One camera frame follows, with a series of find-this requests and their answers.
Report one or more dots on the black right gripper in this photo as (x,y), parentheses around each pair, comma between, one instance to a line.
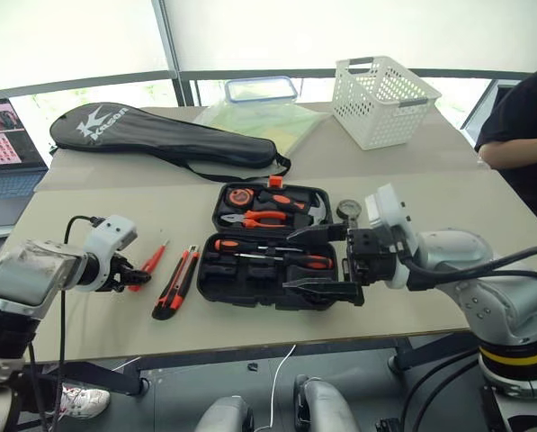
(370,256)

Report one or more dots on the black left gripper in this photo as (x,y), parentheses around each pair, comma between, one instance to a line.
(117,270)

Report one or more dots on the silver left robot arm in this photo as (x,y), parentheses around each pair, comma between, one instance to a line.
(20,274)

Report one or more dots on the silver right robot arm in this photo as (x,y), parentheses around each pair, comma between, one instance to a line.
(488,288)

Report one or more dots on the bare person forearm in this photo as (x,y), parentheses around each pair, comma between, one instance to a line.
(515,153)

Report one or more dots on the black plastic tool case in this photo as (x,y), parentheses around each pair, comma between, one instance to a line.
(259,283)

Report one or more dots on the long orange black screwdriver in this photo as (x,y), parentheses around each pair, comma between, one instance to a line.
(310,260)

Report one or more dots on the large orange black utility knife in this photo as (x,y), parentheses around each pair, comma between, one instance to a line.
(178,281)

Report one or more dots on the round silver gauge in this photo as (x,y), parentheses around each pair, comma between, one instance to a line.
(349,209)

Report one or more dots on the short orange black screwdriver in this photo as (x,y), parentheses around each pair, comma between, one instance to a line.
(227,245)

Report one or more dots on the orange black tape measure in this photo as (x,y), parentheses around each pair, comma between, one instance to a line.
(240,198)

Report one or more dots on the white sneaker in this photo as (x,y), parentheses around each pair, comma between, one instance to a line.
(86,400)

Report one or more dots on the silver robot leg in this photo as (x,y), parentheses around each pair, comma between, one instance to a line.
(326,405)
(227,414)

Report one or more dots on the clear green plastic folder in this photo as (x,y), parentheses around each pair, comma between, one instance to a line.
(272,123)

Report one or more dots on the black Kason racket bag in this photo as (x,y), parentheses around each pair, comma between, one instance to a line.
(160,135)

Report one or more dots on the white perforated plastic basket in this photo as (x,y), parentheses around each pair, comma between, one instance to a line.
(376,108)

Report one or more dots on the blue lidded food container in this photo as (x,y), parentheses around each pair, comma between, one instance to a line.
(259,89)

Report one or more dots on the open laptop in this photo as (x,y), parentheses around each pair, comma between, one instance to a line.
(2,148)

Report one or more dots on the person in black shirt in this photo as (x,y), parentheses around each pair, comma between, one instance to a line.
(524,112)

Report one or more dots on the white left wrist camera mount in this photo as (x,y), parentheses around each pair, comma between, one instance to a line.
(110,231)

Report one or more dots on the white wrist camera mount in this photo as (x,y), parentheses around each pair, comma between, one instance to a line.
(387,207)
(110,231)

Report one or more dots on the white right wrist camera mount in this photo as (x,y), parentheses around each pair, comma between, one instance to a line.
(387,207)

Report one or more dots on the black table frame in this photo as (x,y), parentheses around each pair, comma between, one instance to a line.
(110,378)

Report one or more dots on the grey window frame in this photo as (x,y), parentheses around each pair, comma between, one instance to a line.
(173,49)

